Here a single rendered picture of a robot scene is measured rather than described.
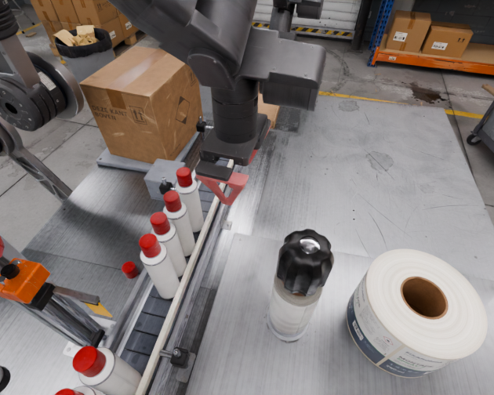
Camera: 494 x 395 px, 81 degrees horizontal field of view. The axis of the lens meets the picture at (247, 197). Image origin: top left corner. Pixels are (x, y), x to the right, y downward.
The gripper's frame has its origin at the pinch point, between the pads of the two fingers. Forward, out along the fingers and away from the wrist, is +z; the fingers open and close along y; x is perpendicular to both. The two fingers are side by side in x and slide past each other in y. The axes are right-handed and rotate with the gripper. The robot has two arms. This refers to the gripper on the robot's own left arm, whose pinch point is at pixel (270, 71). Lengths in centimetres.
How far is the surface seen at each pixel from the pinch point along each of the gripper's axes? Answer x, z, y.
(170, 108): 6.2, 13.9, -30.9
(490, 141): 178, -18, 147
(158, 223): -33, 38, -10
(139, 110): -2.4, 16.8, -36.0
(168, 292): -27, 56, -8
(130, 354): -34, 66, -11
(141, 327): -30, 63, -12
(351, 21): 347, -164, 31
